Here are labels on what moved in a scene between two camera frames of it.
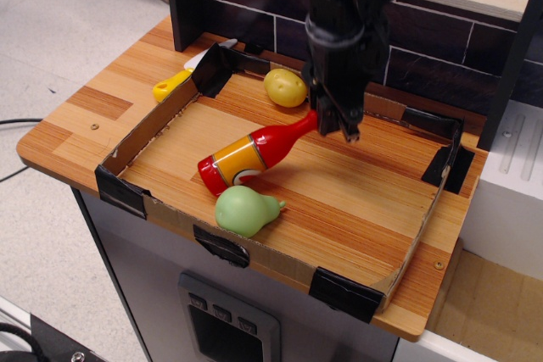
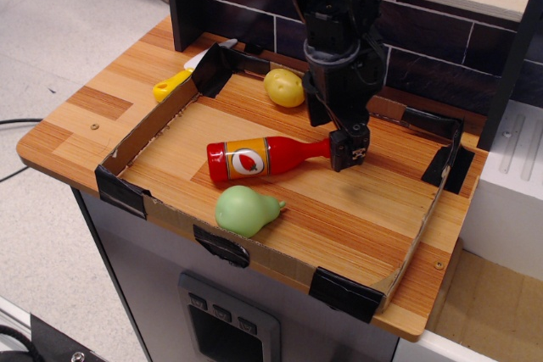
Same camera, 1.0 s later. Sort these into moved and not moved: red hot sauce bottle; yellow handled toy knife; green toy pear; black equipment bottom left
Moved: red hot sauce bottle
Not moved: yellow handled toy knife; black equipment bottom left; green toy pear
